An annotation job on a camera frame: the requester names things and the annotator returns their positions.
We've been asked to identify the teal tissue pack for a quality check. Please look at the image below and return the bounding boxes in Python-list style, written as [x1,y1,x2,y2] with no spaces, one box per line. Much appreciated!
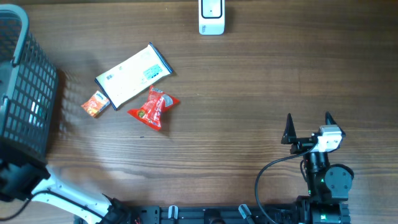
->
[28,100,47,128]

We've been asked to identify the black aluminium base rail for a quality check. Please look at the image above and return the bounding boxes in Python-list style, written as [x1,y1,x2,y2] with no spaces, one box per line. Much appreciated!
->
[73,203,351,224]

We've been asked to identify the black camera cable right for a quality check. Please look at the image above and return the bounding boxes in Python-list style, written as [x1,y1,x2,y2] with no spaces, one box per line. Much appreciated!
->
[254,141,318,224]

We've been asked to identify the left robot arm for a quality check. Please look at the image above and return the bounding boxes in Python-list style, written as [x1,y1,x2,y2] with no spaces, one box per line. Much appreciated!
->
[1,149,134,224]

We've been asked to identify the white barcode scanner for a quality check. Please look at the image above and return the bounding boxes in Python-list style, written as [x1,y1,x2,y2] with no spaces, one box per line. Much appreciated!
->
[198,0,225,35]

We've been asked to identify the large cream snack bag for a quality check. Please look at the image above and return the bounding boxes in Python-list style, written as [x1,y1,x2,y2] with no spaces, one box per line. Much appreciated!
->
[95,43,173,110]

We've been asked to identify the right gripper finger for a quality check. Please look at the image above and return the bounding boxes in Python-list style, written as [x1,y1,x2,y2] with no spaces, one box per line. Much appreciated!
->
[325,111,346,137]
[280,113,297,144]

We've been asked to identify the red snack bag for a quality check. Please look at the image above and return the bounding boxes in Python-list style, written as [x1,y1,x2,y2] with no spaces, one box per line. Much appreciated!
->
[127,85,180,131]

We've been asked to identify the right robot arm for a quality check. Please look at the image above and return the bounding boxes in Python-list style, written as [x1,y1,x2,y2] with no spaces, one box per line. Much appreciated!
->
[281,112,354,224]

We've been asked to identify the grey plastic shopping basket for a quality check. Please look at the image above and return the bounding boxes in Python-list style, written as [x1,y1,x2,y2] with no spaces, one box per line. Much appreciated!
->
[1,4,58,160]

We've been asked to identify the orange tissue pack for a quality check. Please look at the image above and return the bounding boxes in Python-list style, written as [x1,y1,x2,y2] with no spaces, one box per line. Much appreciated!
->
[81,91,110,118]

